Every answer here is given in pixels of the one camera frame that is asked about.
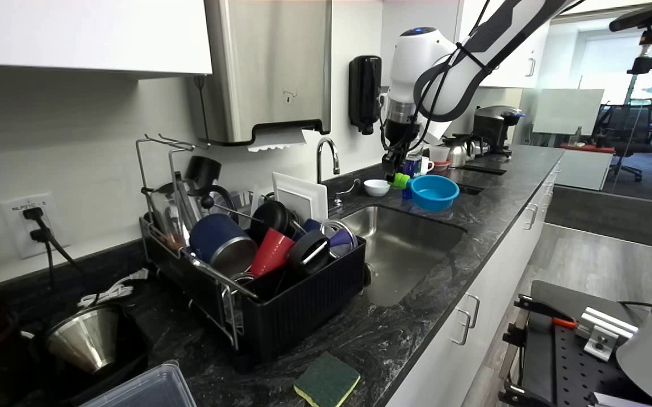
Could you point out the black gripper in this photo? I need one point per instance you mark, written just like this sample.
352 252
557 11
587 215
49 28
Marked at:
399 136

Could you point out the blue plastic bowl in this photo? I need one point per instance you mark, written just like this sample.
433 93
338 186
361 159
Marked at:
433 193

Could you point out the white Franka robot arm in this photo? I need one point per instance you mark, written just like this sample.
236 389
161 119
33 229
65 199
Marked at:
425 63

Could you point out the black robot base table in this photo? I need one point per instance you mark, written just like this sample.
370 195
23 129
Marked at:
567 363

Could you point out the stainless steel sink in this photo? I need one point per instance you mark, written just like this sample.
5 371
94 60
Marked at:
401 249

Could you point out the white mug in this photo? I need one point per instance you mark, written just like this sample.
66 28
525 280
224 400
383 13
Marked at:
425 163

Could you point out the small white bowl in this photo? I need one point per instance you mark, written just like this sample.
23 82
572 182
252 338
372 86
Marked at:
376 188

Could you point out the chrome faucet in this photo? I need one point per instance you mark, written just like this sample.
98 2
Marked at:
326 159

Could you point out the purple clear cup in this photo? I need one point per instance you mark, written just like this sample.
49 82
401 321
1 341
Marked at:
340 237

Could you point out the black coffee machine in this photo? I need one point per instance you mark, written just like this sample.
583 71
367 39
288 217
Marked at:
496 127

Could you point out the white cutting board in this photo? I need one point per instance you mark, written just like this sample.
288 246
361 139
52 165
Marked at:
300 197

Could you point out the black cup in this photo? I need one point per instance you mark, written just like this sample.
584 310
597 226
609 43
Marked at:
309 249

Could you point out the white lower cabinets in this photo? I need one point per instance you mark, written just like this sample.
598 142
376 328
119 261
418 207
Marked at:
485 285

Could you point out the red cup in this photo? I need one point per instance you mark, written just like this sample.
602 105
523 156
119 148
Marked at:
271 254

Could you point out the steel paper towel dispenser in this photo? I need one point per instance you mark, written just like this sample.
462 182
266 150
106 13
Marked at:
266 69

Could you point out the black dish rack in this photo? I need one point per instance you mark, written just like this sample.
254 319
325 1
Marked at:
288 309

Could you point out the navy blue steel tumbler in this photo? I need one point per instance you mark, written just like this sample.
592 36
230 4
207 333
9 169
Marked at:
220 240

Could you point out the green yellow sponge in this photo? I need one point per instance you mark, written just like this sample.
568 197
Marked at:
326 377

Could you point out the black office chair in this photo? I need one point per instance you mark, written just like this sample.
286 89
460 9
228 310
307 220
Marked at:
628 136

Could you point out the white upper cabinet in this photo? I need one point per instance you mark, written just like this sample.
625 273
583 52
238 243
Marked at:
85 35

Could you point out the clear plastic container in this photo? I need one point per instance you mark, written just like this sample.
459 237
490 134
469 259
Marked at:
145 388

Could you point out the steel cone funnel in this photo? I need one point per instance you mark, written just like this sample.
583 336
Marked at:
85 340

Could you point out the black wall soap dispenser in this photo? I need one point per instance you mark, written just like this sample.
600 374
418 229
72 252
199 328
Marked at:
366 93

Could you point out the aluminium bracket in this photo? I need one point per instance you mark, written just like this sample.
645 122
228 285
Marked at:
609 330

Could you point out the black camera on stand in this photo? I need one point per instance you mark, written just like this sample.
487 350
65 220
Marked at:
645 19

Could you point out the white wall outlet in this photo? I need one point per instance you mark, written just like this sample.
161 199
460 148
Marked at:
29 223

